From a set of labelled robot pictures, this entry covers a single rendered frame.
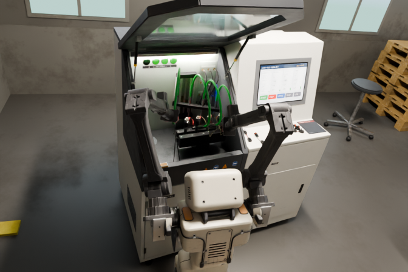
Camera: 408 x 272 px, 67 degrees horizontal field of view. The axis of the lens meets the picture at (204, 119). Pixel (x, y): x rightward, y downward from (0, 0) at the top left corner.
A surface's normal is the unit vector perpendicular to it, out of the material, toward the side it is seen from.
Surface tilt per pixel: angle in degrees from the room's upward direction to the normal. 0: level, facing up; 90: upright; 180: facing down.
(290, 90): 76
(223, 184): 48
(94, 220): 0
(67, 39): 90
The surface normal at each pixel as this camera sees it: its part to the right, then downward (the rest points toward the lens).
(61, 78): 0.24, 0.55
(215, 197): 0.26, -0.15
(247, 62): 0.41, 0.33
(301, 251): 0.12, -0.83
